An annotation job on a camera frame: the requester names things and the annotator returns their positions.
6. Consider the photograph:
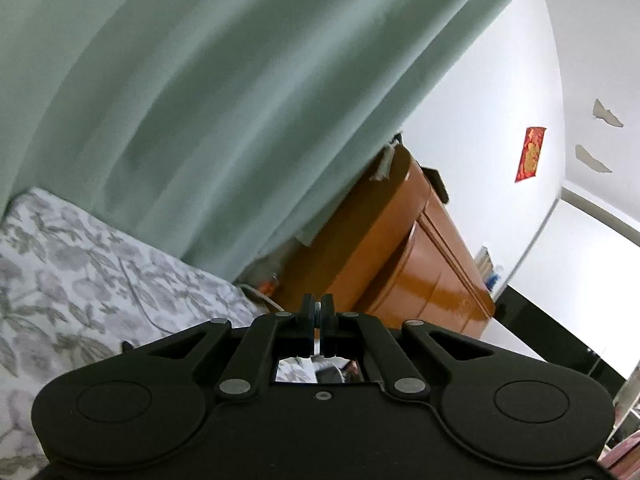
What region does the pale green curtain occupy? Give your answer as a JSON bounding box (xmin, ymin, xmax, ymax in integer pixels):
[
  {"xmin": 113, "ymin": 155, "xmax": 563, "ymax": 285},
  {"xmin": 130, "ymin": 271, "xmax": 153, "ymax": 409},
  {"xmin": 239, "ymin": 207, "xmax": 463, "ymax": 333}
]
[{"xmin": 0, "ymin": 0, "xmax": 546, "ymax": 286}]

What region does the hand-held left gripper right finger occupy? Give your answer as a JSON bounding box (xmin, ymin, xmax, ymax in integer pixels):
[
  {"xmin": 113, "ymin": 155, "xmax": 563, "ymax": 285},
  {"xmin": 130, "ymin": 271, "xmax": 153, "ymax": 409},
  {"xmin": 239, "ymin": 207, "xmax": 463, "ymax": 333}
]
[{"xmin": 321, "ymin": 294, "xmax": 501, "ymax": 401}]

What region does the red wall poster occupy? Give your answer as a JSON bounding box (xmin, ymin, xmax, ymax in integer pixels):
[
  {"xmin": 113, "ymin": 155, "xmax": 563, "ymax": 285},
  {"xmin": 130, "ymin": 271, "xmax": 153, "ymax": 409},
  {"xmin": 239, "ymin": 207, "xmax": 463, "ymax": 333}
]
[{"xmin": 515, "ymin": 127, "xmax": 548, "ymax": 183}]

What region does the white power strip cable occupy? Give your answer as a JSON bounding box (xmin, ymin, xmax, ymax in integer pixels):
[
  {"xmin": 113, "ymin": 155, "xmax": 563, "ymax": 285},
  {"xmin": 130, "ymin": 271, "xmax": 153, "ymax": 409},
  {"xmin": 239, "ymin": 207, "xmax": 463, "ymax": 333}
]
[{"xmin": 237, "ymin": 282, "xmax": 286, "ymax": 313}]

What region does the clear plastic bottle red label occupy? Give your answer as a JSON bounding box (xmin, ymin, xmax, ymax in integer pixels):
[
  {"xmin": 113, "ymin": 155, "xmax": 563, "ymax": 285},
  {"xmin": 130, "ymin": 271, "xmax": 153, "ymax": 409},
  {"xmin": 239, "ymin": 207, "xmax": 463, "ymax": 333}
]
[{"xmin": 250, "ymin": 260, "xmax": 281, "ymax": 298}]

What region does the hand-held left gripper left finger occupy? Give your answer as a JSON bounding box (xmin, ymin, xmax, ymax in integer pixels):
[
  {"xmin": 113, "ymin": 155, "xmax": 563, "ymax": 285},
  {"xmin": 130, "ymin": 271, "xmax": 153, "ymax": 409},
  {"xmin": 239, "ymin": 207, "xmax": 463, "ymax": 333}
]
[{"xmin": 120, "ymin": 294, "xmax": 319, "ymax": 401}]

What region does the grey floral white blanket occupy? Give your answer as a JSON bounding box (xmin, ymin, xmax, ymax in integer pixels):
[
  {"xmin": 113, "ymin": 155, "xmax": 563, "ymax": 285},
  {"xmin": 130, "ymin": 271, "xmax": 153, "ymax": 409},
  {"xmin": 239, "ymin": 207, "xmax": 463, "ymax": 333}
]
[{"xmin": 0, "ymin": 186, "xmax": 261, "ymax": 480}]

